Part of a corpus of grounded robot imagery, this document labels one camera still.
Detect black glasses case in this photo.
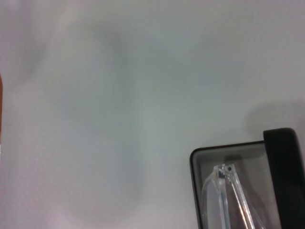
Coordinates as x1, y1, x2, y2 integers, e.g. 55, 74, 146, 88
190, 127, 305, 229

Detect clear transparent glasses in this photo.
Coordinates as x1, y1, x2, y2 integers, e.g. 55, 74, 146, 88
201, 163, 268, 229

